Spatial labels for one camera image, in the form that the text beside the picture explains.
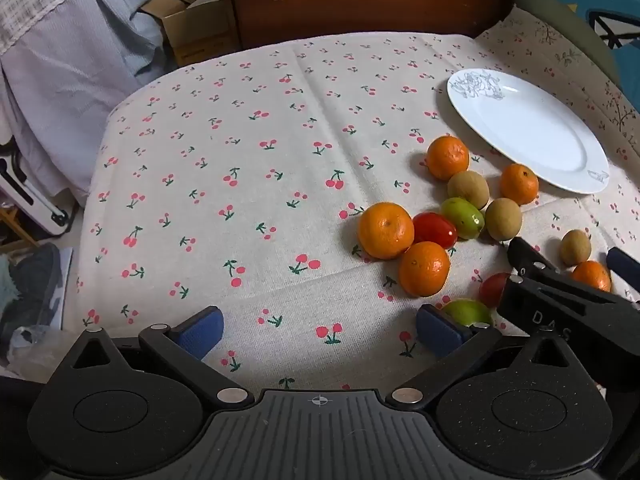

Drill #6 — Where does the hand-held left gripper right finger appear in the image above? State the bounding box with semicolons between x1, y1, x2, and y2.
387;304;576;408

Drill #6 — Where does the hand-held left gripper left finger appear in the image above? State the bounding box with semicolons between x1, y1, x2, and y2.
70;306;256;407

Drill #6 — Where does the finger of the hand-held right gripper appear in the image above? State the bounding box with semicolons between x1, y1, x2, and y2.
606;246;640;291
506;236;563;281

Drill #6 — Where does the orange mandarin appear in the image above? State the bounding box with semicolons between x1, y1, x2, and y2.
357;202;415;260
398;241;451;297
571;260;612;293
499;163;540;206
426;135;471;181

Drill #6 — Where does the green jujube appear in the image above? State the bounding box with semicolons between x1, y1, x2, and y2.
442;299;495;328
440;197;486;240

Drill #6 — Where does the brown kiwi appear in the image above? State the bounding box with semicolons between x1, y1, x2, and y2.
447;170;490;210
485;198;523;241
559;229;593;267

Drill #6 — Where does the red cherry tomato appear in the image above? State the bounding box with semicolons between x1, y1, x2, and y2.
412;212;458;250
478;273;512;309

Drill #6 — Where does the white oval plate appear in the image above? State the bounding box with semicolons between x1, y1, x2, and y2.
446;68;610;194

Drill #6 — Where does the cherry print tablecloth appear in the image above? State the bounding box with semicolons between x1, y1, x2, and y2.
64;31;640;392

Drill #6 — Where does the beige floral branch cloth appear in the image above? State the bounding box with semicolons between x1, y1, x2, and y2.
474;5;640;151

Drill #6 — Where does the white plastic case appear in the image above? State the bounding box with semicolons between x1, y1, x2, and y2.
0;147;71;236

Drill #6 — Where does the olive green pillow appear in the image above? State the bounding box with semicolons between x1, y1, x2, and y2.
515;0;623;88

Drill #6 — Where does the grey-blue hanging cloth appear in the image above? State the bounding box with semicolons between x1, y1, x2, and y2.
0;0;173;206

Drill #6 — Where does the open cardboard box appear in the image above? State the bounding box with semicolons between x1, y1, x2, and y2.
137;0;241;67

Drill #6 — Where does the brown wooden cabinet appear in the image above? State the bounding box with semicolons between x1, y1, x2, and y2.
200;0;531;52

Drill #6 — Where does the wooden rack frame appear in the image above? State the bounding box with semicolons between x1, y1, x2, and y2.
0;207;41;251

